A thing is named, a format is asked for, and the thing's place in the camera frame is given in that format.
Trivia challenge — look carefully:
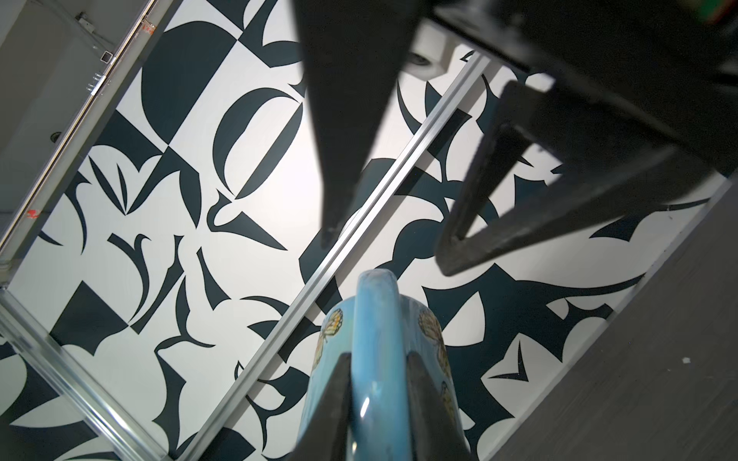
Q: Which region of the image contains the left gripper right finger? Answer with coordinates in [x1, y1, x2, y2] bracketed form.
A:
[406, 352, 470, 460]

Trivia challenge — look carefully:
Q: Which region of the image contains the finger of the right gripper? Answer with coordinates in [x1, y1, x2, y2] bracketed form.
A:
[293, 1, 427, 231]

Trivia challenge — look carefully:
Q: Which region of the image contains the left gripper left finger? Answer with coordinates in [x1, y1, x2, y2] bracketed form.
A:
[290, 353, 353, 461]

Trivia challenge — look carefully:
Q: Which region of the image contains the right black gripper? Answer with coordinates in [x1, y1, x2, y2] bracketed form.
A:
[430, 1, 737, 276]

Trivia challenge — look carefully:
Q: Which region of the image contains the light blue butterfly mug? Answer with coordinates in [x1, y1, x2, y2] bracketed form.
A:
[297, 269, 473, 460]

